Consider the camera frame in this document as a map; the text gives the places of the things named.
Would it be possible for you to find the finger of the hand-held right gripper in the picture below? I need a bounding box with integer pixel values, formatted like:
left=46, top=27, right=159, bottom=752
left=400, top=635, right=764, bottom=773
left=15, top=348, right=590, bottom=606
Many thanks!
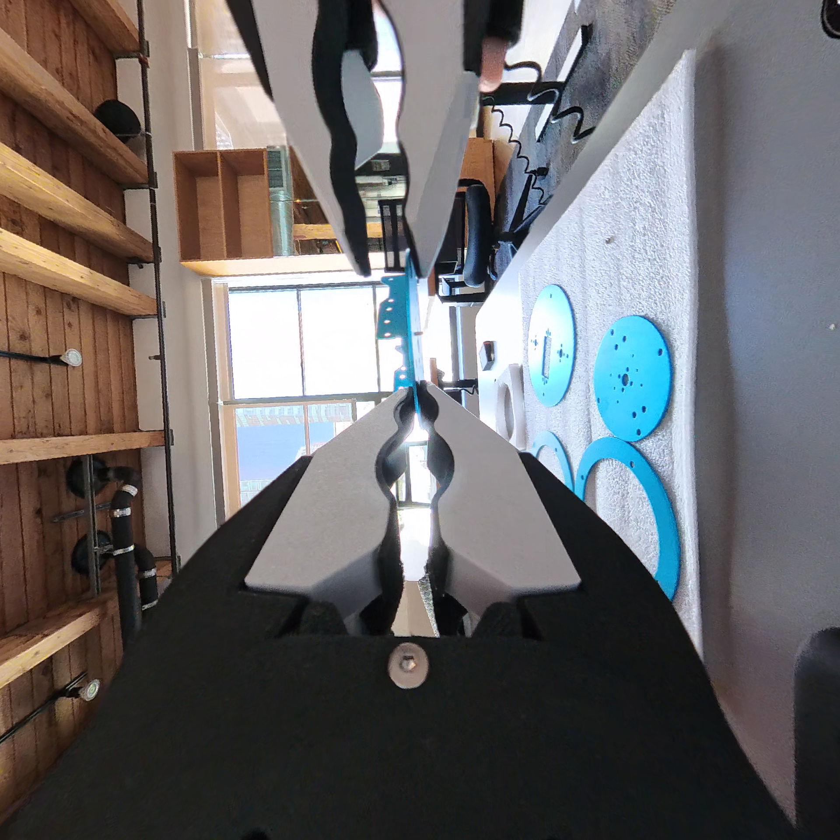
left=379, top=0, right=484, bottom=280
left=226, top=0, right=386, bottom=277

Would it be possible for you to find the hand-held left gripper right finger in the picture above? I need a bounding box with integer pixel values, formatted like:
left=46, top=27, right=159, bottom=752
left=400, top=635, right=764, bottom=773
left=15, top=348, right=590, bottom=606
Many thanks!
left=420, top=382, right=583, bottom=636

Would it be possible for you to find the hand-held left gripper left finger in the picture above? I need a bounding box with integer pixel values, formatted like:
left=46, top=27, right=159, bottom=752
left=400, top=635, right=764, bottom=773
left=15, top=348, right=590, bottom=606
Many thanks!
left=245, top=386, right=412, bottom=636

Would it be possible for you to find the white foam frame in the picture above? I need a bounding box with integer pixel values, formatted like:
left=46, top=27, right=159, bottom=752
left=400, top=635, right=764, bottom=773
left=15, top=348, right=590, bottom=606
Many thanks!
left=493, top=363, right=528, bottom=454

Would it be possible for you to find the blue metal U bracket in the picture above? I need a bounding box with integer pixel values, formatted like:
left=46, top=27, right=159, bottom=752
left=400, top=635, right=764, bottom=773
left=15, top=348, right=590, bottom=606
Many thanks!
left=379, top=274, right=413, bottom=389

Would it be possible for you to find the grey desk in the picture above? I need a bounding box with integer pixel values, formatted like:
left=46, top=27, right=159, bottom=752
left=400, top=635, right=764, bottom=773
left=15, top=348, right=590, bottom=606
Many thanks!
left=476, top=0, right=840, bottom=840

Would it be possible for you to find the person's right hand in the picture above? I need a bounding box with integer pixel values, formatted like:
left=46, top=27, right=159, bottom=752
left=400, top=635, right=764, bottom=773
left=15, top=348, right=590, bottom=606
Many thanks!
left=478, top=36, right=508, bottom=93

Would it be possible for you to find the black office chair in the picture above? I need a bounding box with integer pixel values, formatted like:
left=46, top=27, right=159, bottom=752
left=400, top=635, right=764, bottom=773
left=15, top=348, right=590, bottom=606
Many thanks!
left=453, top=184, right=503, bottom=290

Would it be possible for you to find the wooden cubby shelf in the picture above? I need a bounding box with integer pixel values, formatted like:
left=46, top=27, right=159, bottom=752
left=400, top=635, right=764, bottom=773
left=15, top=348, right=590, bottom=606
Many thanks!
left=172, top=148, right=358, bottom=278

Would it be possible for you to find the black ceiling dome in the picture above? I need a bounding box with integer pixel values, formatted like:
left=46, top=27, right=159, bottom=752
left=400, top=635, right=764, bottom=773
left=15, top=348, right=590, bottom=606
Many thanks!
left=93, top=100, right=143, bottom=143

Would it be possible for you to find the large window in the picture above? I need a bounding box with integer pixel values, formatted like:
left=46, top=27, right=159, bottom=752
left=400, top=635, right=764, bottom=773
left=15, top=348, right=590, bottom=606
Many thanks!
left=213, top=279, right=480, bottom=526

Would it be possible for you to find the blue disc with rectangular hole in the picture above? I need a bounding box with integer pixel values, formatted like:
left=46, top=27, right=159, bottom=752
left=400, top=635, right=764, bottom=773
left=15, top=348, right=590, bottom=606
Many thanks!
left=528, top=284, right=577, bottom=408

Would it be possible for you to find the white foam sheet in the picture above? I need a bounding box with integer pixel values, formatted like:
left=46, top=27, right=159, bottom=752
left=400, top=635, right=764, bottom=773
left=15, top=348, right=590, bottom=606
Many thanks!
left=518, top=49, right=704, bottom=657

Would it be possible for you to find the black chair armrest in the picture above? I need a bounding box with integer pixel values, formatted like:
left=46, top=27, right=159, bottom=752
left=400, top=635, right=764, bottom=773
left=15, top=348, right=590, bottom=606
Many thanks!
left=793, top=626, right=840, bottom=840

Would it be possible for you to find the black coiled cable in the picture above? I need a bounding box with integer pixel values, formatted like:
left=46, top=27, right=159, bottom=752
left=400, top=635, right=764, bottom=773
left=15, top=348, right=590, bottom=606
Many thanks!
left=502, top=60, right=596, bottom=144
left=482, top=98, right=549, bottom=244

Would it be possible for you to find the blue metal ring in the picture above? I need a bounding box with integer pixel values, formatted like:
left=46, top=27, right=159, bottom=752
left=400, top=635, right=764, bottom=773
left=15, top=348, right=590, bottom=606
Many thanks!
left=575, top=436, right=681, bottom=601
left=530, top=430, right=576, bottom=494

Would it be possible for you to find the silver metal duct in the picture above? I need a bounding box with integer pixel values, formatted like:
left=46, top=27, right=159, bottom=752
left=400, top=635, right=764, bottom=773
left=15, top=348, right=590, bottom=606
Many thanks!
left=266, top=146, right=296, bottom=258

